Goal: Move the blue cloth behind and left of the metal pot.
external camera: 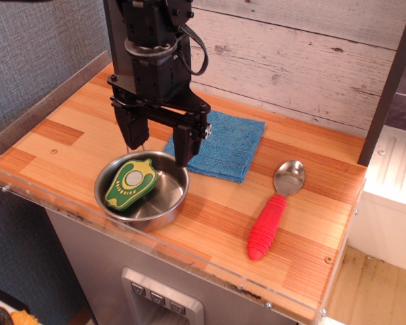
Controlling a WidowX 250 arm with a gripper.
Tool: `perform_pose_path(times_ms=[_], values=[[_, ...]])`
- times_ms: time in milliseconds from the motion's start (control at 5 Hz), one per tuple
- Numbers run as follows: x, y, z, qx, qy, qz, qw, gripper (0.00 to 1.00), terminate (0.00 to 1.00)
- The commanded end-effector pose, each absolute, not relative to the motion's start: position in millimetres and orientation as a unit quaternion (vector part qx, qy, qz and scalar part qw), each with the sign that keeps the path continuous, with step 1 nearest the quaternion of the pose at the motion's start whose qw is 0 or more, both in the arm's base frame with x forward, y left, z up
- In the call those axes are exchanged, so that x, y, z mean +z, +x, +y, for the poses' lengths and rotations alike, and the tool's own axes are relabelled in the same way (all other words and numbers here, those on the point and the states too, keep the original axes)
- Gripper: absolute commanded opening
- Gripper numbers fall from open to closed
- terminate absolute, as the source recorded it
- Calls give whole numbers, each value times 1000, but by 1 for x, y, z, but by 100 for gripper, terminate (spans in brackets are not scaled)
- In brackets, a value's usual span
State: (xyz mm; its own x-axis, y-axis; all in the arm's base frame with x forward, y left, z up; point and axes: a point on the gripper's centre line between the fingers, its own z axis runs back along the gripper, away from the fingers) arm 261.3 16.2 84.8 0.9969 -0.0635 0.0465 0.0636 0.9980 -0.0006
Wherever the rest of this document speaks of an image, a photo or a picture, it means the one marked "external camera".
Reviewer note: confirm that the orange brown object bottom left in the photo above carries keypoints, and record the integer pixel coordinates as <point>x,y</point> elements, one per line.
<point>16,317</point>

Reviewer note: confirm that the small metal pot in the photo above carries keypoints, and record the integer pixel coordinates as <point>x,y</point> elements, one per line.
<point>157,208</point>

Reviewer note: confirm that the white toy sink unit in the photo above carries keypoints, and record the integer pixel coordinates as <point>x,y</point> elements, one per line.
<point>379,224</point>

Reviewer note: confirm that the green yellow toy pepper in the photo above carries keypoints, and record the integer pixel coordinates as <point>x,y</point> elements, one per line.
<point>134,179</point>

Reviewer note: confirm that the dark grey right post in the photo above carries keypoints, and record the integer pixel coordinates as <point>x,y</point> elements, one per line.
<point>394,76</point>

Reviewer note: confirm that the dark grey left post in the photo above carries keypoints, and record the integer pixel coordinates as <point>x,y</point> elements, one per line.
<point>117,34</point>

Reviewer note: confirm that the clear acrylic front guard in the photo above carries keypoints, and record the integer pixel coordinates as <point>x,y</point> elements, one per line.
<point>206,232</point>

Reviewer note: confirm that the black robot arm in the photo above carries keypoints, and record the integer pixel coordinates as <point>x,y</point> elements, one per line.
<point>152,25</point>

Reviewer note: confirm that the silver button panel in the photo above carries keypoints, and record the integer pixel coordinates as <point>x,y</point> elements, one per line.
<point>152,302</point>

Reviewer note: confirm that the red handled metal spoon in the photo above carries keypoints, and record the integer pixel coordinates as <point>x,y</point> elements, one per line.
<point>288,179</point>

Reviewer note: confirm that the dark grey post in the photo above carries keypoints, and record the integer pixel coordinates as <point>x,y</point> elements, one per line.
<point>117,34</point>
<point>394,76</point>

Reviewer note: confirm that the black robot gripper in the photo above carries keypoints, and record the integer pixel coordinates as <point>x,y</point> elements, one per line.
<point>159,91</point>

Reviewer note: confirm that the grey toy kitchen cabinet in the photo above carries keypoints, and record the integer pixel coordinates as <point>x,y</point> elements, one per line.
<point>97,260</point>

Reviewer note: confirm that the blue cloth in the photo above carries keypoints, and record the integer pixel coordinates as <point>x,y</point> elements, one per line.
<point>229,150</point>

